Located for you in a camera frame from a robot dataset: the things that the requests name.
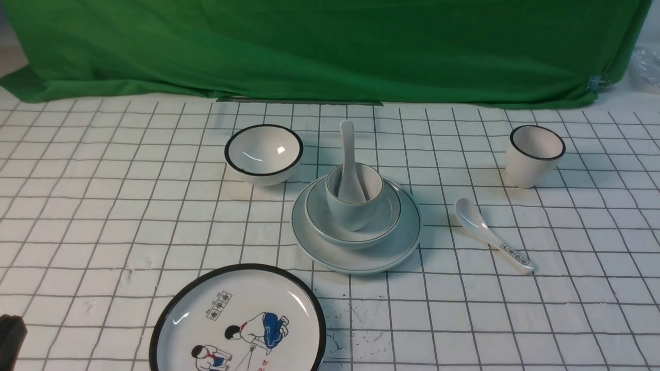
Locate white plate with cartoon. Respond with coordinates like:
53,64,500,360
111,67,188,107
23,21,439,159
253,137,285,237
148,263,327,370

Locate white bowl black rim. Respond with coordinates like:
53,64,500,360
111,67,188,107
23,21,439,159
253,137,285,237
224,124,304,187

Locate plain white ceramic spoon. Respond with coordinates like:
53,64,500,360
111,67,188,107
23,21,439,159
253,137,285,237
337,120,366,204

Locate clear plastic bag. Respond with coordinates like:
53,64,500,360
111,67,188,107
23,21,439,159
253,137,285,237
629,47,659,95

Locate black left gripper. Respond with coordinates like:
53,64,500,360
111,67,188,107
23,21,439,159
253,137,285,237
1,314,28,370

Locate pale blue bowl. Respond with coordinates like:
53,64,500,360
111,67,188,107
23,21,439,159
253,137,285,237
304,176,402,250

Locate pale blue cup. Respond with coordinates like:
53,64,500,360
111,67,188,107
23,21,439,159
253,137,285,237
324,163,385,231

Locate white spoon with characters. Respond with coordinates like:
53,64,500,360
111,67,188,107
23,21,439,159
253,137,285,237
453,198,535,275

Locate blue binder clip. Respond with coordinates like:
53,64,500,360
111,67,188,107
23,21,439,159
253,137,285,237
585,75,612,93

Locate pale blue flat plate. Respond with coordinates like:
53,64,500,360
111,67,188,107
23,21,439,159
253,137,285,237
291,178,423,275

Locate green backdrop cloth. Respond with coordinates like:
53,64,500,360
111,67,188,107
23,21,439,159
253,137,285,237
2,1,652,109

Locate white cup black rim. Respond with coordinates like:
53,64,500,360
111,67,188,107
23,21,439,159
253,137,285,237
505,125,566,189

